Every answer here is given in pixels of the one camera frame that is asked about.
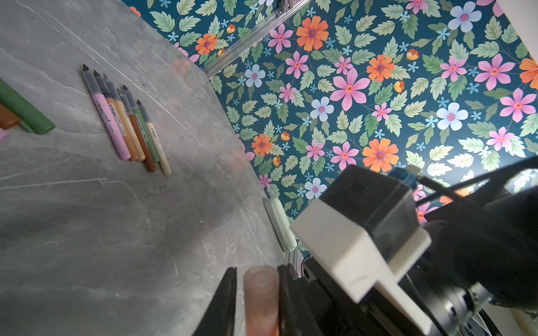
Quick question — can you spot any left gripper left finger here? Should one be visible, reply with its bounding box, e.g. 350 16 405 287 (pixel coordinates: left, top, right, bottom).
193 267 238 336

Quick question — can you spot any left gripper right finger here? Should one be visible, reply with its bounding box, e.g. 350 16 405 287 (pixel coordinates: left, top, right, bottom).
277 265 322 336

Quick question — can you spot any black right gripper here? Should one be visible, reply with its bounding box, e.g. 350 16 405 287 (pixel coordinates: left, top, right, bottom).
294 258 420 335

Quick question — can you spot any translucent highlighter cap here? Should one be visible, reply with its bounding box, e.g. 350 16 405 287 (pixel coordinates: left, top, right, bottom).
243 265 280 335

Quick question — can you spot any beige marker pen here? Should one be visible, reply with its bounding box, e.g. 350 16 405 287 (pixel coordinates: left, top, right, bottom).
137 100 172 176

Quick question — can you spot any brown pen tan cap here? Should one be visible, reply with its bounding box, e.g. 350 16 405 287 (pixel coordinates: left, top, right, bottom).
116 88 157 173

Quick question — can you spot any orange pen brown cap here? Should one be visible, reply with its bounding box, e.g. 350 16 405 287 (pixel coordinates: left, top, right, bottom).
93 70 140 161

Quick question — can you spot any tan pen lilac cap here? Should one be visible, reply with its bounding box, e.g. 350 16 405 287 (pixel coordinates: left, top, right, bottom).
103 74 146 162

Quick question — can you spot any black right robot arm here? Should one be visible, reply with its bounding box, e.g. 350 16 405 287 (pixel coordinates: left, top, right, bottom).
278 158 537 335

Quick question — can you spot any pale green adapter box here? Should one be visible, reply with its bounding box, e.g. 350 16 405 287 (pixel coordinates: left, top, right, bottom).
265 197 297 253

